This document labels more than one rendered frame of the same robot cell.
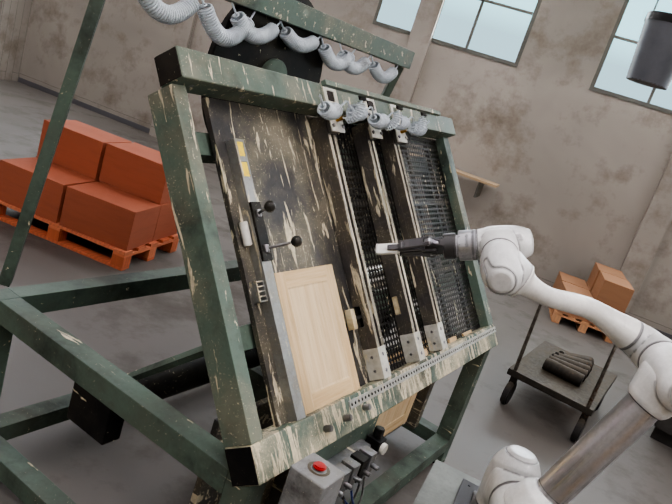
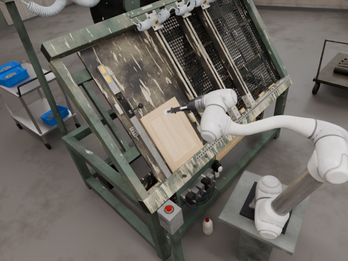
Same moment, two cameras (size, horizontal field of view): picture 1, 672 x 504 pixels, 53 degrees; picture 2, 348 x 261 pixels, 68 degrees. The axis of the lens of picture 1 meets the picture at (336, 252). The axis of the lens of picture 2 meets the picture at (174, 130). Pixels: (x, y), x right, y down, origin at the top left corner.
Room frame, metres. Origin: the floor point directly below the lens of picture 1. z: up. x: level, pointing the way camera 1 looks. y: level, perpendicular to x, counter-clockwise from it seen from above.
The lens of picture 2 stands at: (0.80, -0.59, 2.40)
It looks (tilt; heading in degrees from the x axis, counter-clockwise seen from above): 39 degrees down; 21
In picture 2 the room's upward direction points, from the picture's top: 8 degrees counter-clockwise
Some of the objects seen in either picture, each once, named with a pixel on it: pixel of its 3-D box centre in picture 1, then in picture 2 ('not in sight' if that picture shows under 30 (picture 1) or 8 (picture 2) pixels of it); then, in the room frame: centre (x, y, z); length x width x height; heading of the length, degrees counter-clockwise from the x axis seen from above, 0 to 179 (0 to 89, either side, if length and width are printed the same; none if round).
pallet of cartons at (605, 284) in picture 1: (587, 294); not in sight; (8.03, -3.08, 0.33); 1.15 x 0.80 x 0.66; 165
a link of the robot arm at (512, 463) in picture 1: (511, 480); (268, 191); (1.95, -0.76, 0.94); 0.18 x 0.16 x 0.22; 0
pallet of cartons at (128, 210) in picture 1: (94, 189); not in sight; (5.47, 2.11, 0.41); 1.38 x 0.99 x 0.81; 74
